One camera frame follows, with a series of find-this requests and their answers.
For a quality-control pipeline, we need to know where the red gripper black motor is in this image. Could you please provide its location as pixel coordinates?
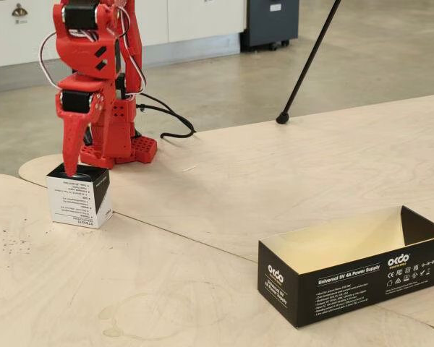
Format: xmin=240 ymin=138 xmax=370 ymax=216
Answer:
xmin=55 ymin=73 xmax=113 ymax=179

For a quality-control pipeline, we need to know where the black table clamp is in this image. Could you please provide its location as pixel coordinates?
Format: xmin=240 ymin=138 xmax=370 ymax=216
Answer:
xmin=82 ymin=122 xmax=95 ymax=146

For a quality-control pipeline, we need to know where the black tripod leg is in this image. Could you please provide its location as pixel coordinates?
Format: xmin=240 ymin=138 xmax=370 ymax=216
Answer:
xmin=275 ymin=0 xmax=343 ymax=125

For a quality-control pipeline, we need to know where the red robot base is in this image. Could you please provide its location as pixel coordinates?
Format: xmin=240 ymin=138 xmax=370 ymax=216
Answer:
xmin=78 ymin=77 xmax=158 ymax=169

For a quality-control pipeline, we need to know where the black cable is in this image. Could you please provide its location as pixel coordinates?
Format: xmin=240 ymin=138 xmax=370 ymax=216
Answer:
xmin=135 ymin=103 xmax=195 ymax=135
xmin=140 ymin=93 xmax=197 ymax=140

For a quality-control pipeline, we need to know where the white servo wire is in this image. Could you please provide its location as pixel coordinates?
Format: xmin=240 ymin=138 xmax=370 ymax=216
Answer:
xmin=38 ymin=30 xmax=65 ymax=90
xmin=117 ymin=5 xmax=147 ymax=98

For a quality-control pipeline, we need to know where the white cabinet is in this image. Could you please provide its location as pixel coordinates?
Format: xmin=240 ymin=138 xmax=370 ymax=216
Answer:
xmin=0 ymin=0 xmax=247 ymax=95

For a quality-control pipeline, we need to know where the small white and black box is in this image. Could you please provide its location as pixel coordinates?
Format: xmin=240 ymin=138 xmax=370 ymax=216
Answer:
xmin=46 ymin=162 xmax=113 ymax=230

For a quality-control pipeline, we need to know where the long black open box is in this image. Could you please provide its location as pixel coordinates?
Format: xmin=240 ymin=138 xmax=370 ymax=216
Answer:
xmin=257 ymin=205 xmax=434 ymax=329

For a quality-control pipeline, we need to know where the dark grey pedestal cabinet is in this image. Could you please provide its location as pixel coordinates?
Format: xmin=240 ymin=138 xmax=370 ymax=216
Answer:
xmin=240 ymin=0 xmax=300 ymax=52

